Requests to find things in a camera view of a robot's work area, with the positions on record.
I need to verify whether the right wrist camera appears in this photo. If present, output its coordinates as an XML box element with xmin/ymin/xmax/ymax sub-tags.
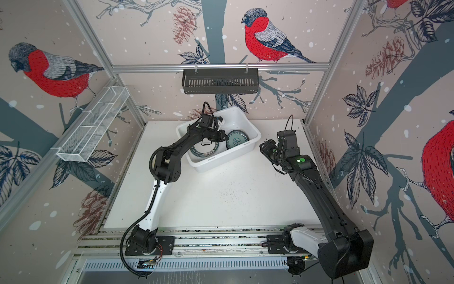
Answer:
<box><xmin>277</xmin><ymin>130</ymin><xmax>300</xmax><ymax>156</ymax></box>

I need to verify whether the black corrugated cable conduit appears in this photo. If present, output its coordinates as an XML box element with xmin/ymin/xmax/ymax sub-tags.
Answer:
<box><xmin>119</xmin><ymin>101</ymin><xmax>219</xmax><ymax>278</ymax></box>

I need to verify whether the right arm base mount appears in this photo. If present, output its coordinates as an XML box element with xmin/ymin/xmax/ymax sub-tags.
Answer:
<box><xmin>262</xmin><ymin>233</ymin><xmax>298</xmax><ymax>254</ymax></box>

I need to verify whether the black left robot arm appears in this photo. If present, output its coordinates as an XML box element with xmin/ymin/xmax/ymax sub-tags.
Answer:
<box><xmin>120</xmin><ymin>122</ymin><xmax>228</xmax><ymax>256</ymax></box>

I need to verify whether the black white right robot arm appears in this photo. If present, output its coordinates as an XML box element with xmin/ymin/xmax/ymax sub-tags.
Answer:
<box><xmin>260</xmin><ymin>140</ymin><xmax>374</xmax><ymax>279</ymax></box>

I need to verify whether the teal patterned small plate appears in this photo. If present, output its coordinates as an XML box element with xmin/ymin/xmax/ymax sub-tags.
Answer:
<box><xmin>226</xmin><ymin>130</ymin><xmax>249</xmax><ymax>149</ymax></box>

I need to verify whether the large green rimmed plate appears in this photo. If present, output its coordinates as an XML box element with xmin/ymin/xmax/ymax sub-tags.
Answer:
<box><xmin>190</xmin><ymin>140</ymin><xmax>219</xmax><ymax>158</ymax></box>

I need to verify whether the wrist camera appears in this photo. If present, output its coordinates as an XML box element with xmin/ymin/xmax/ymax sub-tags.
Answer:
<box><xmin>199</xmin><ymin>114</ymin><xmax>223</xmax><ymax>130</ymax></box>
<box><xmin>277</xmin><ymin>130</ymin><xmax>300</xmax><ymax>156</ymax></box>

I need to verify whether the white plastic bin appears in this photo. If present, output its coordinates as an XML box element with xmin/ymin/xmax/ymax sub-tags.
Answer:
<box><xmin>185</xmin><ymin>106</ymin><xmax>262</xmax><ymax>173</ymax></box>

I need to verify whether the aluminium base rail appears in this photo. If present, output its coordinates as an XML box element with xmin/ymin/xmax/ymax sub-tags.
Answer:
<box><xmin>73</xmin><ymin>226</ymin><xmax>283</xmax><ymax>257</ymax></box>

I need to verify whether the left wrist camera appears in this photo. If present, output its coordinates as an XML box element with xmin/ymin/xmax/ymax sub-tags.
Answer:
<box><xmin>199</xmin><ymin>114</ymin><xmax>223</xmax><ymax>130</ymax></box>

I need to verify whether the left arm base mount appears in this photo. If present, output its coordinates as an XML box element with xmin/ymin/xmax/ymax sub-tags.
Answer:
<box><xmin>125</xmin><ymin>236</ymin><xmax>176</xmax><ymax>256</ymax></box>

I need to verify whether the black hanging wire basket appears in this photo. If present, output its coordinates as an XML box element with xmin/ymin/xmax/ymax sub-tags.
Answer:
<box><xmin>182</xmin><ymin>68</ymin><xmax>260</xmax><ymax>95</ymax></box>

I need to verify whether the white mesh wall shelf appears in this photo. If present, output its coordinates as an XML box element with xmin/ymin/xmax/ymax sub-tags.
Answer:
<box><xmin>57</xmin><ymin>86</ymin><xmax>130</xmax><ymax>162</ymax></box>

